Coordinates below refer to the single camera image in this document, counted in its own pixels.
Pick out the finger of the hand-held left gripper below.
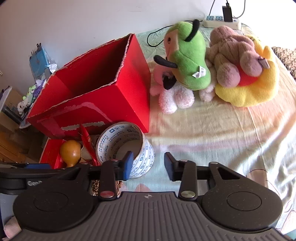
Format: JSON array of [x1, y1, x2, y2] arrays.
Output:
[[24, 163, 51, 170]]

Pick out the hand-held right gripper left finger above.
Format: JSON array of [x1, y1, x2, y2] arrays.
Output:
[[54, 151, 134, 202]]

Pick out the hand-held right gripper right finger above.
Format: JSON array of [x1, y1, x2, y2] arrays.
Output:
[[164, 152, 249, 201]]

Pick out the printed white tape roll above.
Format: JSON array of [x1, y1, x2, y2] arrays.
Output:
[[95, 122, 155, 179]]

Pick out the red snack packet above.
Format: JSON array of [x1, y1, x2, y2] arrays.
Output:
[[80, 124, 102, 166]]

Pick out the red cardboard box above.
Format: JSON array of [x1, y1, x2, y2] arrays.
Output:
[[26, 33, 151, 139]]

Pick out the small red box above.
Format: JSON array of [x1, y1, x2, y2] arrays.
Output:
[[39, 138, 68, 169]]

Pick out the brown gourd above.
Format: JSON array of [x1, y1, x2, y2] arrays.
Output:
[[60, 140, 82, 168]]

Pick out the bear print bed sheet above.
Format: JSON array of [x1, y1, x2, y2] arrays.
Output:
[[125, 22, 296, 234]]

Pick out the pink and white plush toy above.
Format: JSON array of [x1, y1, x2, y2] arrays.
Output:
[[150, 67, 196, 114]]

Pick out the blue plastic bag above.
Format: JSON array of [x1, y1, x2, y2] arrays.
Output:
[[29, 43, 58, 81]]

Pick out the yellow plush toy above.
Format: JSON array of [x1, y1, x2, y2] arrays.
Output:
[[215, 35, 280, 107]]

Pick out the green plush toy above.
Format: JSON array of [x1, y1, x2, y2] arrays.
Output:
[[154, 19, 211, 91]]

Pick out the brown plush toy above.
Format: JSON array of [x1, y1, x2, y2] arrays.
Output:
[[199, 25, 271, 102]]

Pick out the white power strip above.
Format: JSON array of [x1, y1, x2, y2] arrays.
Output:
[[202, 14, 241, 30]]

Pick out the black charger adapter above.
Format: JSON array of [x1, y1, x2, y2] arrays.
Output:
[[222, 5, 234, 23]]

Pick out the thin black charging cable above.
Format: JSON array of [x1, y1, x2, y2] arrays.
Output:
[[147, 20, 204, 47]]

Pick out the thin grey cable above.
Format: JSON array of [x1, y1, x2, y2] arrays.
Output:
[[233, 0, 246, 19]]

